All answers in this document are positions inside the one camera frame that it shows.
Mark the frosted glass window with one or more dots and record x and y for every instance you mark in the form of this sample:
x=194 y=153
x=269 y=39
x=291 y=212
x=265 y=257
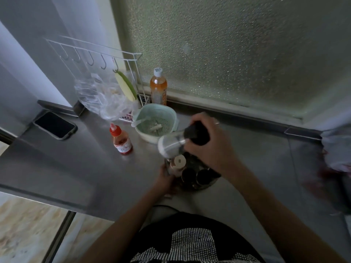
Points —
x=233 y=46

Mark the white plastic bag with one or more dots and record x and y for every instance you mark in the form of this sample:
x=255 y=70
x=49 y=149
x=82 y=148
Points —
x=337 y=150

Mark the yellow green sponge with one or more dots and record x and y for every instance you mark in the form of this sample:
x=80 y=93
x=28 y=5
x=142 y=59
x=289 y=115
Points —
x=125 y=86

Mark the person's left hand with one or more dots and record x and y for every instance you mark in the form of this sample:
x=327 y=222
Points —
x=164 y=183

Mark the round dark spice rack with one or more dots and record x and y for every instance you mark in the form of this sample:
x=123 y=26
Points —
x=201 y=184

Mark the white plastic spoon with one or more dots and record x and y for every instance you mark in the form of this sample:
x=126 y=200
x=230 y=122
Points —
x=139 y=121

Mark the black-lidded spice jar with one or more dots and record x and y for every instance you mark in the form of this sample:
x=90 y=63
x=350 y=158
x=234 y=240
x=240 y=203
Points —
x=203 y=177
x=188 y=175

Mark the beige-lidded spice jar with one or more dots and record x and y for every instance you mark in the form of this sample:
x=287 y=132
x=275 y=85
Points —
x=178 y=162

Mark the person's right thumb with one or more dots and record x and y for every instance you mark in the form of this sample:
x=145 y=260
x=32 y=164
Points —
x=192 y=151

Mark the person's right forearm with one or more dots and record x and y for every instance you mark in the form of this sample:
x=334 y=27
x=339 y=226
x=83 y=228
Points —
x=274 y=213

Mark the pale green colander bowl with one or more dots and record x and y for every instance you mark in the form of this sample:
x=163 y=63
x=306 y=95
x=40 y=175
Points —
x=164 y=113

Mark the red sauce bottle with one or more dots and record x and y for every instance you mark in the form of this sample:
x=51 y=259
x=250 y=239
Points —
x=122 y=142

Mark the black smartphone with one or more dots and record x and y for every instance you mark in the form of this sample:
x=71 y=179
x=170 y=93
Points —
x=54 y=125

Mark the small white utensil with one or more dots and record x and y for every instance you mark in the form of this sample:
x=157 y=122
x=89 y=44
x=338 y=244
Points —
x=156 y=127

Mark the person's left fingers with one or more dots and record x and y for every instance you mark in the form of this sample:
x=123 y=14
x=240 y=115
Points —
x=166 y=173

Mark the clear crumpled plastic bag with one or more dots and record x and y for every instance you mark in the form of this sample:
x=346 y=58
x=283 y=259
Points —
x=101 y=98

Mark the clear black-capped spice jar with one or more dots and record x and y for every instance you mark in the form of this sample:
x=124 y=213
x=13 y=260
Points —
x=175 y=142

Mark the person's right hand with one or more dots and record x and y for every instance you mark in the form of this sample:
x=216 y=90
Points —
x=219 y=150

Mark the black white patterned garment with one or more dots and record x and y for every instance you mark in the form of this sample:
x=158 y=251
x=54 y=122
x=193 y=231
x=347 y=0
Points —
x=192 y=241

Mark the person's left forearm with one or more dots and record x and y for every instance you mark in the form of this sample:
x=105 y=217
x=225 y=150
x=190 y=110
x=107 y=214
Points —
x=123 y=232

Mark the orange bottle with white cap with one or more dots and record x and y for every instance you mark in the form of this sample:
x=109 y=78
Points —
x=158 y=88

